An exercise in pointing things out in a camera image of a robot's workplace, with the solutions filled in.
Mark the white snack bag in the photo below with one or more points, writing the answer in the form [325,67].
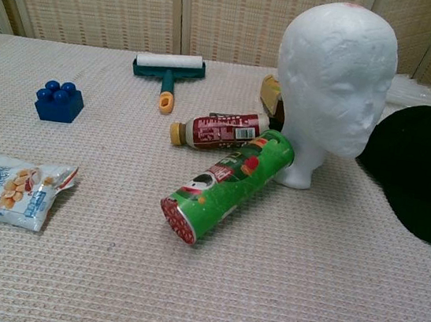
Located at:
[1,188]

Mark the green chips can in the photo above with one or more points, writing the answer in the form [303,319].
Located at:
[228,186]

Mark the blue building block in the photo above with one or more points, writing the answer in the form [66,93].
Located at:
[57,108]

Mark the yellow sponge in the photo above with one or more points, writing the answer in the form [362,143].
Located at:
[269,92]

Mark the beige woven tablecloth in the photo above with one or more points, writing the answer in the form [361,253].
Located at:
[105,273]

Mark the black baseball cap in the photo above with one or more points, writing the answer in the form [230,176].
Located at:
[420,172]

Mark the teal lint roller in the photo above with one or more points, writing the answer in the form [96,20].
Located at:
[169,68]

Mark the brown drink bottle red label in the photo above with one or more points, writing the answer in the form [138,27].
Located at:
[219,131]

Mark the white foam mannequin head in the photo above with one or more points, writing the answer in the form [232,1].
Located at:
[329,84]

